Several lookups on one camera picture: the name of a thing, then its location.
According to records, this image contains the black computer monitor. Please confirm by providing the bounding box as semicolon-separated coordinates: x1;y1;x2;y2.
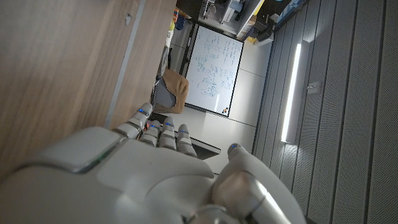
148;111;222;161

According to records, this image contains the brown jacket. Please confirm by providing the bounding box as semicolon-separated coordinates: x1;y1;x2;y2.
152;68;190;114

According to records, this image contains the white shelf cabinet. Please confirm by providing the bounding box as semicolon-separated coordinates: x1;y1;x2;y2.
198;0;266;40

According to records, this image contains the grey office chair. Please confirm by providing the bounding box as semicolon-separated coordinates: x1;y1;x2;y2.
154;79;177;109

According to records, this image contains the long ceiling light bar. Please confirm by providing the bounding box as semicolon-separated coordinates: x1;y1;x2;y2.
280;43;302;144

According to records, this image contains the white ceiling sensor box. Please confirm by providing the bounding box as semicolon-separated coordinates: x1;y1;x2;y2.
307;81;322;95

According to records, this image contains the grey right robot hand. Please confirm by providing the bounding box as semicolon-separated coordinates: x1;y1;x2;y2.
0;102;308;224

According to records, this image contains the whiteboard with black frame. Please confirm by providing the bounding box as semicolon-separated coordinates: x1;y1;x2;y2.
185;24;244;118

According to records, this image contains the grey tape roll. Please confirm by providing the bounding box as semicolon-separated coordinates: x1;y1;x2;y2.
157;45;171;78

